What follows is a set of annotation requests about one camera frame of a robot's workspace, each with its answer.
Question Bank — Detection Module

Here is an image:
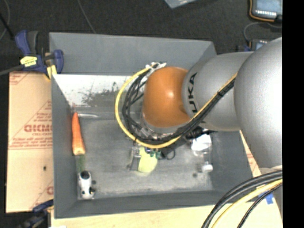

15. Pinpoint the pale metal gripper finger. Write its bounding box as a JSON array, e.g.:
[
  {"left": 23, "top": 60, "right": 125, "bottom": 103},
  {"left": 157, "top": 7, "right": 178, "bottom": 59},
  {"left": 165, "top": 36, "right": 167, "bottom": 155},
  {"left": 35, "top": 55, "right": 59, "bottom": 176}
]
[{"left": 128, "top": 146, "right": 143, "bottom": 171}]

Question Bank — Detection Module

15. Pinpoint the yellow-green ball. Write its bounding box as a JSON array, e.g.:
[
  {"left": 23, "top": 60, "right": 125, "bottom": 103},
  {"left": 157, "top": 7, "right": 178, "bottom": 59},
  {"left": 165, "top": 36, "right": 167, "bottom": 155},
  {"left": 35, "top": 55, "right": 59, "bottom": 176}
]
[{"left": 137, "top": 147, "right": 159, "bottom": 173}]

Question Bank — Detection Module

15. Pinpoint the grey metal bin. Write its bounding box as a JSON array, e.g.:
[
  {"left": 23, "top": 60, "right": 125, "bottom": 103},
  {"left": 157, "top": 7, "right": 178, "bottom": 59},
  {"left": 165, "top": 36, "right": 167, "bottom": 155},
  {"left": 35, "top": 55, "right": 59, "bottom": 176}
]
[{"left": 48, "top": 32, "right": 254, "bottom": 218}]

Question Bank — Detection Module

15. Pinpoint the orange toy carrot green stem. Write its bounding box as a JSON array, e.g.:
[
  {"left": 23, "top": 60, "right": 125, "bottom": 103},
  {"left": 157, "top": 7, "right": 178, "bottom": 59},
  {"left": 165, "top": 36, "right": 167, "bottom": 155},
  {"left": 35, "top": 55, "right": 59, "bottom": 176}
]
[{"left": 71, "top": 112, "right": 86, "bottom": 173}]

